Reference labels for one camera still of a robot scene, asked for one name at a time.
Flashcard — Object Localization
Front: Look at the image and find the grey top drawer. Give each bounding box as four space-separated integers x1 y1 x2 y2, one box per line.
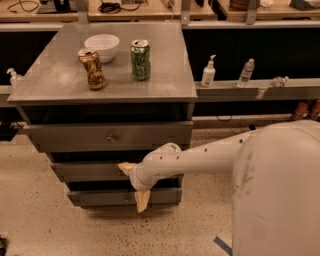
24 121 193 153

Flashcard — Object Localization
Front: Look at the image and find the grey bottom drawer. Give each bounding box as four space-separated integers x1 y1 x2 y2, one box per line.
67 188 182 207

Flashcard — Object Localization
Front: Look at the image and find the black cable coil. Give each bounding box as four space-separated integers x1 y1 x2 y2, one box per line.
97 1 142 15

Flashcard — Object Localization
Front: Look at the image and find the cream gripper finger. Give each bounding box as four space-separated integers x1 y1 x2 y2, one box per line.
118 162 136 176
134 190 151 213

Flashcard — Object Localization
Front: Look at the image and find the grey drawer cabinet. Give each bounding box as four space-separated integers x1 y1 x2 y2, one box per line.
8 22 197 207

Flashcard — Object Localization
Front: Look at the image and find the clear pump bottle left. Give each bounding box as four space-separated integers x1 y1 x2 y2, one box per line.
7 68 22 87

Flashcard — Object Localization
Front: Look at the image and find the crumpled clear plastic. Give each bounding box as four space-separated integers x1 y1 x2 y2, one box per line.
272 76 289 87

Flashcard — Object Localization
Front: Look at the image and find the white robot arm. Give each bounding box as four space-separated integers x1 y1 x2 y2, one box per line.
118 120 320 256

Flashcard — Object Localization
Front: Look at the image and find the grey drawer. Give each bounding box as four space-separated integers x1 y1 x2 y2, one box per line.
24 121 193 153
51 161 129 183
67 188 182 207

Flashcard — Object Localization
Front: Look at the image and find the green soda can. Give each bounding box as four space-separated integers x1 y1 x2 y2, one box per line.
130 39 151 81

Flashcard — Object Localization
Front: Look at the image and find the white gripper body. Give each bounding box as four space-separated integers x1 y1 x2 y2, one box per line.
129 160 161 192

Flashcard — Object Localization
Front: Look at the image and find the white pump bottle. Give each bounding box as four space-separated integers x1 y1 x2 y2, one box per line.
201 55 216 87

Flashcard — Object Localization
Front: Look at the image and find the crushed gold can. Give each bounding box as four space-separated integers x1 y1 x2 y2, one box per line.
78 48 106 90

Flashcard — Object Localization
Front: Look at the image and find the white bowl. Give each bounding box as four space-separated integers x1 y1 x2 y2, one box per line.
84 34 120 62

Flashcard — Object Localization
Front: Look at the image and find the orange bottle under shelf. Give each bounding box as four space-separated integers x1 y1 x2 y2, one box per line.
292 102 308 121

